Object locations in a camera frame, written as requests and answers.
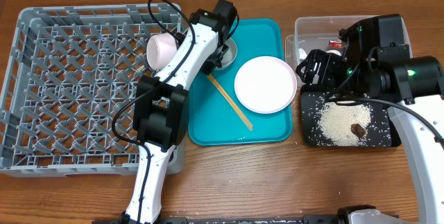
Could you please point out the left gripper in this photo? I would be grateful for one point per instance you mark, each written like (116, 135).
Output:
(209, 66)

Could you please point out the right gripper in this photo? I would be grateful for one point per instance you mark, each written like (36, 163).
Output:
(313, 66)

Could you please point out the grey bowl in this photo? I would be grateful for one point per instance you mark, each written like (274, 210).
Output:
(230, 54)

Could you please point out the red snack wrapper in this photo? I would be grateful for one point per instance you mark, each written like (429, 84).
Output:
(335, 44)

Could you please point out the white tissue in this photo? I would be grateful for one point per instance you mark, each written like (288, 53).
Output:
(302, 54)

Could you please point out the pile of white rice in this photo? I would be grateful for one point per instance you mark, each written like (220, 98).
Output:
(335, 121)

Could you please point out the pink bowl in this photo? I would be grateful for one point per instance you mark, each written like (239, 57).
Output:
(160, 50)

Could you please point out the brown food scrap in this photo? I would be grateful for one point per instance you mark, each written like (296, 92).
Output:
(358, 130)

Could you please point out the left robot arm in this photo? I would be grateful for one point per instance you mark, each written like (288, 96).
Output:
(161, 104)

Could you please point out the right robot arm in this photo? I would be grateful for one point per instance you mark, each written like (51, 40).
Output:
(414, 103)

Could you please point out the black waste tray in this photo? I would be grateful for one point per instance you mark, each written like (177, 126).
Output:
(380, 131)

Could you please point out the grey dishwasher rack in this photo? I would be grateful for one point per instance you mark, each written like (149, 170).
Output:
(70, 70)

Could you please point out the lower wooden chopstick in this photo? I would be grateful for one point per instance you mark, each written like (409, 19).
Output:
(229, 103)

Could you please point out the clear plastic bin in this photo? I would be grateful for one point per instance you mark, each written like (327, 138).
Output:
(312, 26)

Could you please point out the large white plate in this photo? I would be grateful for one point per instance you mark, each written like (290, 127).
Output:
(265, 84)

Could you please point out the teal serving tray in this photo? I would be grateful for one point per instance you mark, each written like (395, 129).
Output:
(212, 121)

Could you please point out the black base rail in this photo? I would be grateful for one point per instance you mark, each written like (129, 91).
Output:
(306, 219)

